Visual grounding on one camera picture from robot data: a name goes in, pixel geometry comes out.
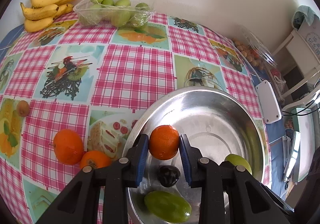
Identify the small green mango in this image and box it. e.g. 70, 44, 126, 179
225, 154, 252, 174

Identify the large green mango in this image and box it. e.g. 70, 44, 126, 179
144, 190, 192, 223

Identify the yellow banana bunch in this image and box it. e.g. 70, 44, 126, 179
20, 0, 75, 33

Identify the plastic tray of green fruits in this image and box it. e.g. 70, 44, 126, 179
73, 0, 155, 28

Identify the silver metal plate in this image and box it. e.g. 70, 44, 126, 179
123, 87, 265, 223

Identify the checkered fruit-print tablecloth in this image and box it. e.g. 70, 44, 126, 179
1, 13, 267, 223

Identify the clear box of longans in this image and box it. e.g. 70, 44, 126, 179
232, 25, 277, 71

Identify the white plastic box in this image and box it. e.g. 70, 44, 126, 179
255, 80, 282, 124

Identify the brown kiwi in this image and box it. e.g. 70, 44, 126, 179
16, 100, 30, 117

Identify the orange tangerine with stem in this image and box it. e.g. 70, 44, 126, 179
80, 151, 112, 169

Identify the dark plum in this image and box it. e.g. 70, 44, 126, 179
157, 165, 181, 188

